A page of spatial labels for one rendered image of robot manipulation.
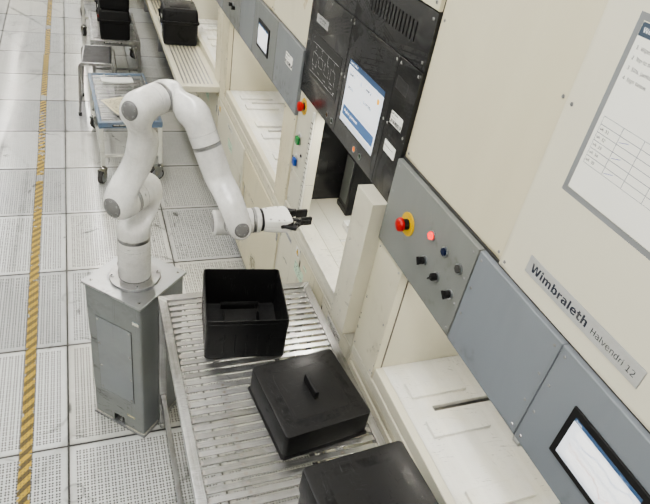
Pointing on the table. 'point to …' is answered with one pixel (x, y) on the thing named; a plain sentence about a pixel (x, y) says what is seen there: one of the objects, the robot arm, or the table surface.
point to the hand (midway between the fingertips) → (303, 217)
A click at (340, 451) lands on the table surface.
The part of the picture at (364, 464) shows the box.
